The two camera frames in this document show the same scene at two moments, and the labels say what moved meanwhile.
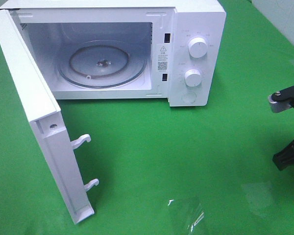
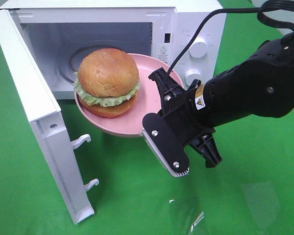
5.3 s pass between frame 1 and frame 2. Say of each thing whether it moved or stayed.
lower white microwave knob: stayed
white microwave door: stayed
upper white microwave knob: stayed
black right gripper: moved
